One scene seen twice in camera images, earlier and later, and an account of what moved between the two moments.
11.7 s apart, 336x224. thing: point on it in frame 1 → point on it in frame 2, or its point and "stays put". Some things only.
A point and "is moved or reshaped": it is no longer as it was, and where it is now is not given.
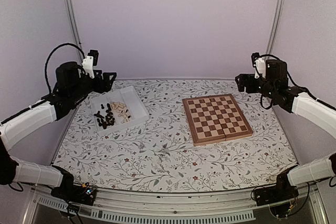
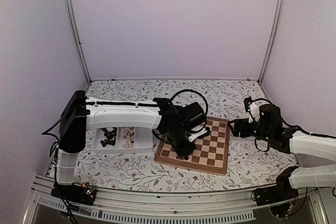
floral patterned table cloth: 156,154 stays put
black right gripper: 241,85 → 239,122
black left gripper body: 98,87 → 176,141
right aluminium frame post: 278,12 stays put
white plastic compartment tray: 118,109 is moved or reshaped
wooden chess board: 216,118 → 210,155
